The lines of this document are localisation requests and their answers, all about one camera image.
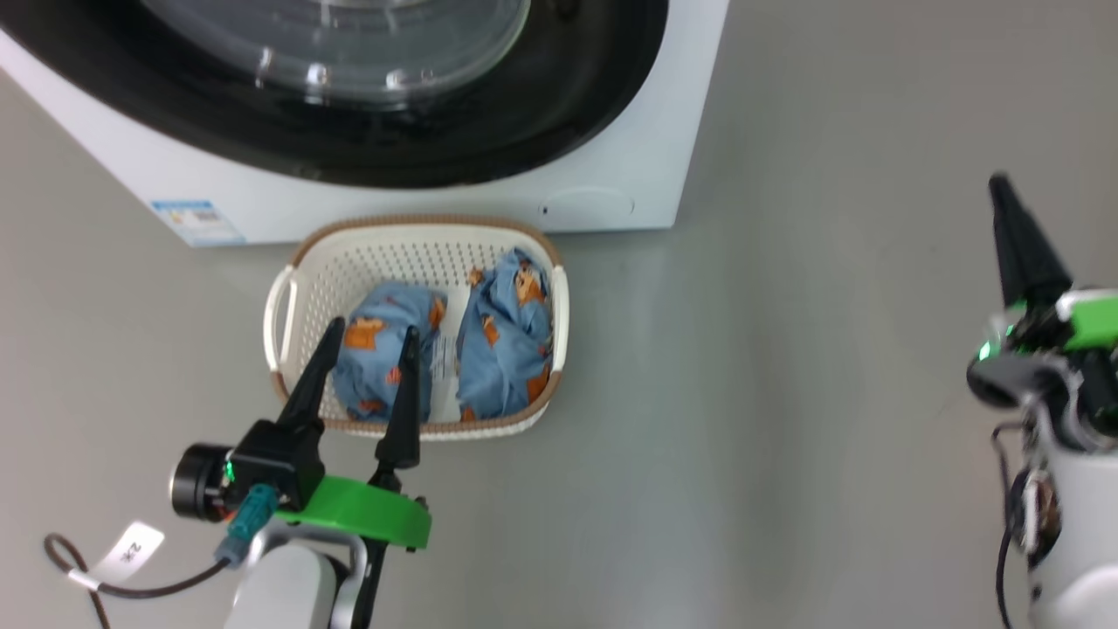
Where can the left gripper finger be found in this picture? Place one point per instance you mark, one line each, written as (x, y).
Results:
(403, 411)
(310, 384)

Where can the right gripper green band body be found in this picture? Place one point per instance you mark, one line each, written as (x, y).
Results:
(1087, 319)

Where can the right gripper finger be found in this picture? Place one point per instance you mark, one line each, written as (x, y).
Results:
(1026, 253)

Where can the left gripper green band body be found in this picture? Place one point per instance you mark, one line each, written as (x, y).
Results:
(367, 515)

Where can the blue bear print garment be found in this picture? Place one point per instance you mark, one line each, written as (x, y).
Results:
(384, 301)
(502, 349)

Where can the black-rimmed glass washer door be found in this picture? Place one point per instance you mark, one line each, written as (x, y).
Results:
(524, 131)

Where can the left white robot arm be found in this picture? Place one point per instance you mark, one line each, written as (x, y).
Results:
(279, 585)

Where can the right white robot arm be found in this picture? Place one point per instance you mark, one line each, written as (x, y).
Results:
(1083, 524)

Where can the cream perforated laundry basket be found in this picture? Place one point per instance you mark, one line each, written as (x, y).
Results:
(393, 253)

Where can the white front-load washing machine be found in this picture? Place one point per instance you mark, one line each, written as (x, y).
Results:
(611, 131)

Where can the blue energy label sticker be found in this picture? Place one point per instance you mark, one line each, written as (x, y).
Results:
(196, 220)

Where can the round filter cover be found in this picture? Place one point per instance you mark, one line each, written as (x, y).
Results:
(585, 208)

